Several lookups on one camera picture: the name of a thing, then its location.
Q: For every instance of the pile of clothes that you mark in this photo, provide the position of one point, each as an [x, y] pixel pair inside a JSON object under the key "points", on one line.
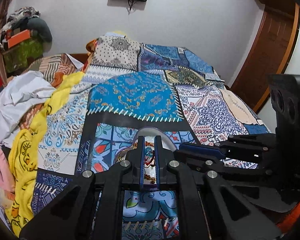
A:
{"points": [[25, 18]]}

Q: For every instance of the striped orange brown cloth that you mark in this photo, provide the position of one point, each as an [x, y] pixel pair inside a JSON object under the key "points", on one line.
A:
{"points": [[55, 67]]}

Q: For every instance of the yellow printed cloth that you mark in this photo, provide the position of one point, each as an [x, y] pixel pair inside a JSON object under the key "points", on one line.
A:
{"points": [[23, 156]]}

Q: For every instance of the green patterned covered cabinet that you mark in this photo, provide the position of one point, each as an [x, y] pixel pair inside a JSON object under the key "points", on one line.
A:
{"points": [[22, 55]]}

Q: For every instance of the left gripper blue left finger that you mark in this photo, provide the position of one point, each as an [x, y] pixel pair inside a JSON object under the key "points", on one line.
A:
{"points": [[141, 150]]}

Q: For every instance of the orange box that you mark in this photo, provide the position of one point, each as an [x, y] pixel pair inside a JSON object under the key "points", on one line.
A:
{"points": [[18, 38]]}

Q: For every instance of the heart-shaped purple jewelry tin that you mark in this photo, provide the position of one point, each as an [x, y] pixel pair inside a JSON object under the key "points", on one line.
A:
{"points": [[169, 142]]}

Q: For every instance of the patchwork patterned bedspread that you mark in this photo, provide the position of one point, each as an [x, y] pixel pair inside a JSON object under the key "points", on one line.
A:
{"points": [[168, 88]]}

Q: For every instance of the white crumpled cloth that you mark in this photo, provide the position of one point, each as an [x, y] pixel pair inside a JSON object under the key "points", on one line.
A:
{"points": [[21, 94]]}

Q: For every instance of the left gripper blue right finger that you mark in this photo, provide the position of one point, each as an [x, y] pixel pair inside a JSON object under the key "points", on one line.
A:
{"points": [[157, 148]]}

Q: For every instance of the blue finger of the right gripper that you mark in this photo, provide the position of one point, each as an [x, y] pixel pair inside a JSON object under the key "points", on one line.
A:
{"points": [[199, 162], [203, 150]]}

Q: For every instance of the wooden wardrobe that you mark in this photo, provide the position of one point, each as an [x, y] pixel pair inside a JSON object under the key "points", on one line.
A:
{"points": [[270, 52]]}

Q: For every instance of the yellow plush toy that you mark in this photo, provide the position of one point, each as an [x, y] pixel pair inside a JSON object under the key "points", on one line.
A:
{"points": [[118, 34]]}

